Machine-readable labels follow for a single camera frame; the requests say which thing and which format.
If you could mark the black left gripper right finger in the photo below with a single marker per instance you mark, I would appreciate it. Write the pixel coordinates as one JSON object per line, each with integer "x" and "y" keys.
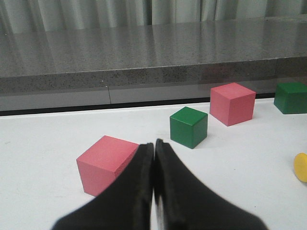
{"x": 183, "y": 202}

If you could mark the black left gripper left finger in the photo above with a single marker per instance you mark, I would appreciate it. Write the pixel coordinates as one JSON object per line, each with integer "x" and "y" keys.
{"x": 124, "y": 205}

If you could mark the yellow push button switch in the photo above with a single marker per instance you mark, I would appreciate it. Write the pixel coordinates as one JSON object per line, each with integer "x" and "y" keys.
{"x": 300, "y": 167}

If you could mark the pink cube far left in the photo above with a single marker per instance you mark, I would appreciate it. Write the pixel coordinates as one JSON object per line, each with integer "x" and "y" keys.
{"x": 103, "y": 162}

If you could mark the pink cube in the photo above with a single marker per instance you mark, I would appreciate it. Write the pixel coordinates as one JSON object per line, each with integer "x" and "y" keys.
{"x": 232, "y": 103}
{"x": 103, "y": 162}

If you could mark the green cube left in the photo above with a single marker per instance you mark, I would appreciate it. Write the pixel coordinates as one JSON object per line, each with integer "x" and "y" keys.
{"x": 188, "y": 127}

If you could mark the green cube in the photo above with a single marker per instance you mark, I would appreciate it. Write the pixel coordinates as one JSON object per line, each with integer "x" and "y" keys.
{"x": 291, "y": 98}
{"x": 188, "y": 127}

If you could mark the pink cube middle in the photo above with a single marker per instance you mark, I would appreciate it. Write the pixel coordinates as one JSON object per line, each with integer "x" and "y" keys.
{"x": 232, "y": 103}

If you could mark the grey stone ledge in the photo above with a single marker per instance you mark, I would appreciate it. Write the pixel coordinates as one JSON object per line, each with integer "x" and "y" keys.
{"x": 133, "y": 65}

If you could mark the green cube right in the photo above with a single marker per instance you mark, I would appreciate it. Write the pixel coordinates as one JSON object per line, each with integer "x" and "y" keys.
{"x": 291, "y": 98}

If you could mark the grey curtain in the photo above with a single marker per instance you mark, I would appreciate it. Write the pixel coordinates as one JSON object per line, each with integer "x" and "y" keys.
{"x": 18, "y": 16}

